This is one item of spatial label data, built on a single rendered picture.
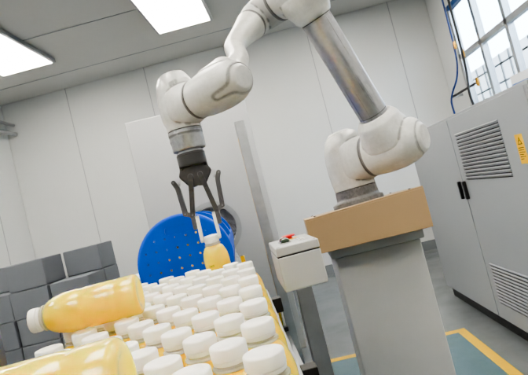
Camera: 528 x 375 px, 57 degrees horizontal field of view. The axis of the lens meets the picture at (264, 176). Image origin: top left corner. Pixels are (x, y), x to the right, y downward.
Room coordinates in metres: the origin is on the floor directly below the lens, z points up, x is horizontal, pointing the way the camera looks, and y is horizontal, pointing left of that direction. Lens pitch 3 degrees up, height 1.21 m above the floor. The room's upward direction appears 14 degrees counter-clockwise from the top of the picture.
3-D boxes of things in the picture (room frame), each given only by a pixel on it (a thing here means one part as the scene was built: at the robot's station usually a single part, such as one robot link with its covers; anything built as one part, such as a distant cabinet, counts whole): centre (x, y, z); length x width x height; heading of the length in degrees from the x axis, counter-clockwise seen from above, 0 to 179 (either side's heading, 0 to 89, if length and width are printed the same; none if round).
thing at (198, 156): (1.26, 0.17, 1.33); 0.08 x 0.07 x 0.09; 94
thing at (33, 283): (5.06, 2.43, 0.59); 1.20 x 0.80 x 1.19; 87
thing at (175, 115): (1.26, 0.16, 1.52); 0.13 x 0.11 x 0.16; 49
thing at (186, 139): (1.26, 0.17, 1.41); 0.09 x 0.09 x 0.06
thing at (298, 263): (1.19, -0.03, 1.05); 0.20 x 0.10 x 0.10; 4
